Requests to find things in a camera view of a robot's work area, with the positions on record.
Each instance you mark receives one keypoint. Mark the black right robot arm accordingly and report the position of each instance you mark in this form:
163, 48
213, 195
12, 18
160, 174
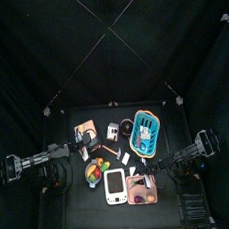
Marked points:
194, 149

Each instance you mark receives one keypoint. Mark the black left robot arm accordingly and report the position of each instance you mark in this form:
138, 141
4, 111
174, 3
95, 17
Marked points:
34, 159

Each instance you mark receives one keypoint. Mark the small white card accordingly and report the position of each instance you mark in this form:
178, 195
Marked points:
132, 171

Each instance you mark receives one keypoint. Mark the green leafy toy vegetable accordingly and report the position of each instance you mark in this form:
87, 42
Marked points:
137, 183

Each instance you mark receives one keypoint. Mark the brown wooden cutting board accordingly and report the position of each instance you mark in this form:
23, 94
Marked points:
87, 125

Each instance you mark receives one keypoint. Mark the large white card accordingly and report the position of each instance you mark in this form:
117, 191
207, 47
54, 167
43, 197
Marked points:
126, 158

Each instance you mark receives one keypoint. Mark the orange toy fruit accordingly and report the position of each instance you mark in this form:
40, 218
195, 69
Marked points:
99, 161

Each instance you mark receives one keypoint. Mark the blue round toy piece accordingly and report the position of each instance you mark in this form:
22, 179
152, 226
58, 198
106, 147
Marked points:
142, 146

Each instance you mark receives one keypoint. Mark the small grey white toy box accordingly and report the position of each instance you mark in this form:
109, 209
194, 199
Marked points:
113, 132

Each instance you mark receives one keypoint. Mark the pink toy tray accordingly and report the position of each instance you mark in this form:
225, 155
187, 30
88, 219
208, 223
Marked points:
142, 192

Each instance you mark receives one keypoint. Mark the yellow toy banana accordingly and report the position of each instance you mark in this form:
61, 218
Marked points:
91, 170

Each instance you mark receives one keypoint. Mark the purple toy eggplant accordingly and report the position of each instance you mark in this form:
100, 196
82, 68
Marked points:
139, 199

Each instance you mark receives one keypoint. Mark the tan round toy food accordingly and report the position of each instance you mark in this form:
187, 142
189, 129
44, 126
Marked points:
151, 198

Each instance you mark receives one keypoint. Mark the red toy fruit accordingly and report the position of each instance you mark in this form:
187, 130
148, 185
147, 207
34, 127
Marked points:
97, 172

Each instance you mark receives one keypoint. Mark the dark brown round toy donut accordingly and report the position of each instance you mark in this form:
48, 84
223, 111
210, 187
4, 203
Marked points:
126, 127

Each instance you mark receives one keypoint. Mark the green toy fruit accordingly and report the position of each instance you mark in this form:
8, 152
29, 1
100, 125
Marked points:
92, 178

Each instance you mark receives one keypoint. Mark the grey toy bowl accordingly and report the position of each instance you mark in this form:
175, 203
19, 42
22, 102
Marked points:
90, 183

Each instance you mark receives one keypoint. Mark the teal basket with orange rim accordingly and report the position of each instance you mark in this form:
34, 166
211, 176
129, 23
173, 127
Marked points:
152, 122

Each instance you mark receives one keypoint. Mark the grey metal frame bracket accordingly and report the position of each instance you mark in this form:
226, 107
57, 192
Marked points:
225, 17
46, 111
179, 100
112, 103

